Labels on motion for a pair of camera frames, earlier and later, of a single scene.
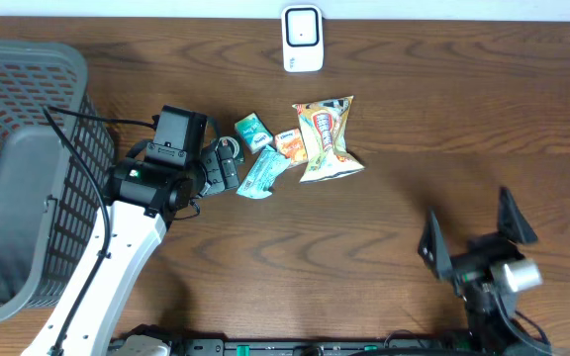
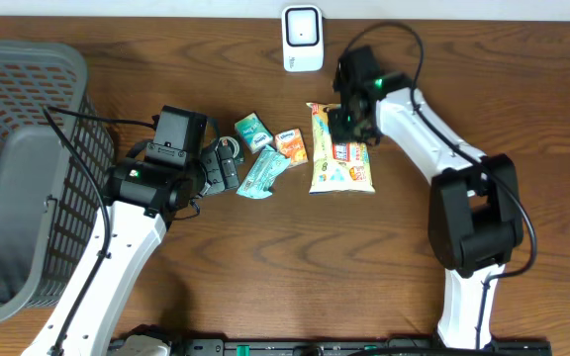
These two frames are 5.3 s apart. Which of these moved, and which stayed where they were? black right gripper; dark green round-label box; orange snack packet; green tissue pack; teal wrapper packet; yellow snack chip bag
Moved: yellow snack chip bag; black right gripper
Stayed: dark green round-label box; orange snack packet; teal wrapper packet; green tissue pack
